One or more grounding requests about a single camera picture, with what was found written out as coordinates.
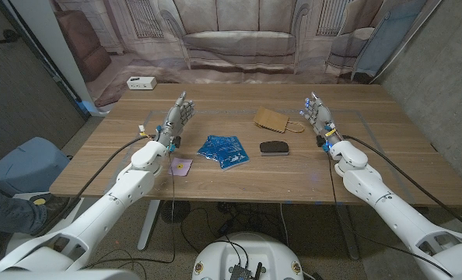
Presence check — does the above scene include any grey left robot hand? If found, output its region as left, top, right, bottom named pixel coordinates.
left=155, top=91, right=196, bottom=152

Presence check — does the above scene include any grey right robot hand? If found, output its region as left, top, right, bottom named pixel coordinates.
left=299, top=91, right=343, bottom=151

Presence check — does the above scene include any purple sticker sheet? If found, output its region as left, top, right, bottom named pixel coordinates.
left=168, top=157, right=194, bottom=177

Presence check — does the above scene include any brown paper bag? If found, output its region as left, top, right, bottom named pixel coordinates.
left=253, top=106, right=306, bottom=135

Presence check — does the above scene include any blue gel bag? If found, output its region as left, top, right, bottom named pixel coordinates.
left=197, top=135, right=250, bottom=171

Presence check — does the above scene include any white power box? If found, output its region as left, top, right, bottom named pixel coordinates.
left=126, top=76, right=158, bottom=91

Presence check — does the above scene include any black whiteboard eraser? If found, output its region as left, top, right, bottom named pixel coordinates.
left=259, top=140, right=290, bottom=157

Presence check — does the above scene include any black round fan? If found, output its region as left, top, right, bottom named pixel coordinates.
left=160, top=200, right=192, bottom=225

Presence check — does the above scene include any printed sofa backdrop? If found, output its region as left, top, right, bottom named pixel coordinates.
left=50, top=0, right=444, bottom=108

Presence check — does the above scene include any white table leg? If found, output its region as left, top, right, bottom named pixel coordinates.
left=137, top=200, right=161, bottom=251

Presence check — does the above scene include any person's black shoe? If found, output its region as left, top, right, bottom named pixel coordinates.
left=28, top=193, right=72, bottom=236

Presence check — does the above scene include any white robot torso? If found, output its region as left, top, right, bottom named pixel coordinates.
left=191, top=232, right=305, bottom=280

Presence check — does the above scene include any blue padded chair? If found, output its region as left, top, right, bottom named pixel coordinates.
left=0, top=136, right=71, bottom=198

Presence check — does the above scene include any person's leg in jeans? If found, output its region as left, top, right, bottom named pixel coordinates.
left=0, top=180, right=47, bottom=265

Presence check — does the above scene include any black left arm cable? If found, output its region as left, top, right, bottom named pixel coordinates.
left=73, top=134, right=154, bottom=207

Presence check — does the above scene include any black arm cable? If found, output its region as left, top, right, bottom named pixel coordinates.
left=73, top=134, right=154, bottom=207
left=342, top=135, right=462, bottom=236

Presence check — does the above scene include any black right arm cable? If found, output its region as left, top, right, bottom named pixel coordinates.
left=342, top=135, right=462, bottom=236

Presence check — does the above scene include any black floor cable bundle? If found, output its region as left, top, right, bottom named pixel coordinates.
left=215, top=201, right=282, bottom=234

